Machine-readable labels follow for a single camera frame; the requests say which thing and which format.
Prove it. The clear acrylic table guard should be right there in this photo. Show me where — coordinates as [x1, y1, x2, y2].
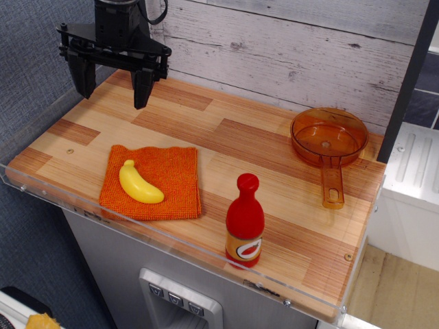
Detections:
[1, 54, 385, 324]

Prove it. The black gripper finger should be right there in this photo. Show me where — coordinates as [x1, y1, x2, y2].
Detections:
[67, 53, 96, 99]
[131, 69, 157, 110]

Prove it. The black white object at corner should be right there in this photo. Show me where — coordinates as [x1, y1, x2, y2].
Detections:
[1, 287, 53, 328]

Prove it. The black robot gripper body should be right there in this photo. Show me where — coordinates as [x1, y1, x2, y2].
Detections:
[56, 1, 171, 74]

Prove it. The yellow object at corner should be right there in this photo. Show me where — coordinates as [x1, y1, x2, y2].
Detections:
[25, 313, 62, 329]

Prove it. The red toy sauce bottle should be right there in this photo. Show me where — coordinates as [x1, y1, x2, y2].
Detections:
[225, 173, 265, 267]

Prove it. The orange transparent plastic pot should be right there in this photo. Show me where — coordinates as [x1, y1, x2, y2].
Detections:
[290, 108, 369, 210]

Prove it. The dark right frame post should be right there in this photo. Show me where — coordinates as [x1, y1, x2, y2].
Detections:
[377, 0, 438, 164]

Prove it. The grey toy fridge cabinet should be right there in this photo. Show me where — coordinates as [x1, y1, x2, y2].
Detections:
[65, 211, 317, 328]

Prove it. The white toy sink unit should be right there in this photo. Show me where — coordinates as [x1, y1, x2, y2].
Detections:
[366, 123, 438, 270]

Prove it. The yellow toy banana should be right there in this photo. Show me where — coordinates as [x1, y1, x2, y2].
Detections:
[119, 160, 165, 204]

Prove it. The orange woven cloth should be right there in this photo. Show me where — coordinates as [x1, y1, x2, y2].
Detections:
[99, 145, 202, 221]

